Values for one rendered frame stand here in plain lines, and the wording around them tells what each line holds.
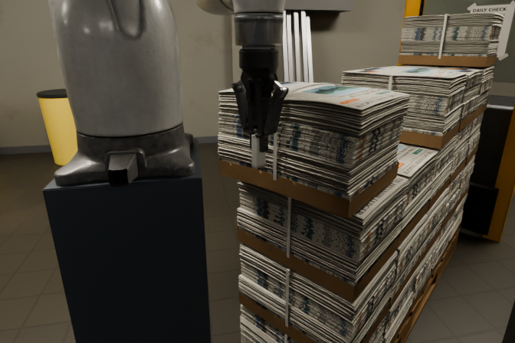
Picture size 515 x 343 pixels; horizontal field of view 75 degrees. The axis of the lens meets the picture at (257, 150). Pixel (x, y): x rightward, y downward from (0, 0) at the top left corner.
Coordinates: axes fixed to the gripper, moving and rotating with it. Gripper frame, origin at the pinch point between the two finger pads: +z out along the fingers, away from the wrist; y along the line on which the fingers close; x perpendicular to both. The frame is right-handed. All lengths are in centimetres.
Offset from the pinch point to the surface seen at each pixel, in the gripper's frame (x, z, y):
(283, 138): -7.6, -1.1, -0.7
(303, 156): -7.1, 1.8, -6.2
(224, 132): -7.2, 0.7, 17.8
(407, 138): -69, 11, -8
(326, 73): -318, 16, 169
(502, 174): -181, 53, -31
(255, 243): -11.9, 33.3, 11.7
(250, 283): -12, 48, 13
